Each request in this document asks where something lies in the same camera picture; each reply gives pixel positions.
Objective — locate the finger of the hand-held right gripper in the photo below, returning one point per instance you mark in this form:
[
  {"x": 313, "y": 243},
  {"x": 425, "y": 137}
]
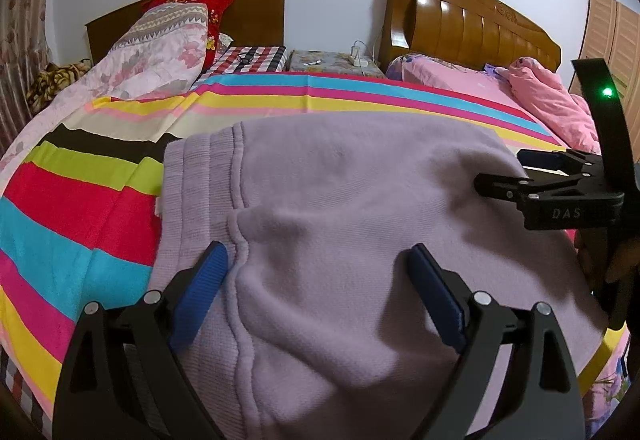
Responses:
[
  {"x": 560, "y": 161},
  {"x": 510, "y": 187}
]

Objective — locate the carved wooden headboard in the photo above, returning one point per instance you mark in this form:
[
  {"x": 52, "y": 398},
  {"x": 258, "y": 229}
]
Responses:
[{"x": 450, "y": 25}]

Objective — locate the pink floral quilt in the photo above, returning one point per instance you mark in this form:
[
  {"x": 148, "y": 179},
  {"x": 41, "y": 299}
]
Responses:
[{"x": 150, "y": 65}]

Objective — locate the white marker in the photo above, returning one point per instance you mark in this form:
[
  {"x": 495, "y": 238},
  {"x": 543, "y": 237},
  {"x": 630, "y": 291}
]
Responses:
[{"x": 314, "y": 64}]

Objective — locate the red floral pillow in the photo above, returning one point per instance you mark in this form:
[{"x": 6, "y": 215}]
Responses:
[{"x": 220, "y": 5}]

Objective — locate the white power strip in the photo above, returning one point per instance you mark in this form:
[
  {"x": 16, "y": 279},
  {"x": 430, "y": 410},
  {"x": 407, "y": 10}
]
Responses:
[{"x": 361, "y": 61}]

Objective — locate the person's right hand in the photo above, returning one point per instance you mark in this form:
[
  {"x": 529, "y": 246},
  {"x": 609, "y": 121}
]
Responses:
[{"x": 625, "y": 262}]

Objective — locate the striped curtain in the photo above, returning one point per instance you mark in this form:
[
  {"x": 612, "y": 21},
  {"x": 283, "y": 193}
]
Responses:
[{"x": 20, "y": 20}]

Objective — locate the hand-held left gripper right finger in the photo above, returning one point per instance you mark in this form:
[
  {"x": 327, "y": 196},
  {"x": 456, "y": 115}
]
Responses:
[{"x": 435, "y": 290}]

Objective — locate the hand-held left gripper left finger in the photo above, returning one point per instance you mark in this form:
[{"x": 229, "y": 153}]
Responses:
[{"x": 200, "y": 290}]

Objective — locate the small purple cloth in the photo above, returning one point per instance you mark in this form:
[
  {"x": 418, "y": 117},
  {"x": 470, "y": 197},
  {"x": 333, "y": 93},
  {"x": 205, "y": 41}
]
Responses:
[{"x": 492, "y": 68}]

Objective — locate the crumpled pink quilt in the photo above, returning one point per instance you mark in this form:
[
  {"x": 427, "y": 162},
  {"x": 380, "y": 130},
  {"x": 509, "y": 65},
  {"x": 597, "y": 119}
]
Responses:
[{"x": 545, "y": 95}]

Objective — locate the plaid bed sheet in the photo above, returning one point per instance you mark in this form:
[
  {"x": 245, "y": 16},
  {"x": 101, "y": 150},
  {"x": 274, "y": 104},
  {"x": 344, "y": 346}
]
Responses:
[{"x": 260, "y": 57}]

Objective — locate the purple floral pillow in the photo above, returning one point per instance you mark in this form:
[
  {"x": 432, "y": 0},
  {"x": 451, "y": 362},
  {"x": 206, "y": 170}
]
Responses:
[{"x": 400, "y": 66}]

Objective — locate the dark wooden headboard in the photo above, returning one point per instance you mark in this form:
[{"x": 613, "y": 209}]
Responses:
[{"x": 260, "y": 10}]

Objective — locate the pink bed sheet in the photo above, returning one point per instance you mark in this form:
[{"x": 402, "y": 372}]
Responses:
[{"x": 460, "y": 85}]

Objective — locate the rainbow striped blanket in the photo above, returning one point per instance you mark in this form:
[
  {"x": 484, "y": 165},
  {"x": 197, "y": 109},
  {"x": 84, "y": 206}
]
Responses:
[{"x": 75, "y": 200}]

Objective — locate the lilac knitted sweater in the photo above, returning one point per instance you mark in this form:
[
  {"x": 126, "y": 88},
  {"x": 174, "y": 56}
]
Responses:
[{"x": 350, "y": 195}]

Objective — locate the leopard print cloth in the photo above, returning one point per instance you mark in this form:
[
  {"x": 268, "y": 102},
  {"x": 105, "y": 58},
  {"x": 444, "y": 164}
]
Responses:
[{"x": 55, "y": 80}]

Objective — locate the bedside table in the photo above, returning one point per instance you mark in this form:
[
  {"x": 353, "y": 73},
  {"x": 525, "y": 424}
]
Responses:
[{"x": 330, "y": 65}]

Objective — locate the light wooden wardrobe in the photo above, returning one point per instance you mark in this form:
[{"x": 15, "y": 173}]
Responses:
[{"x": 607, "y": 30}]

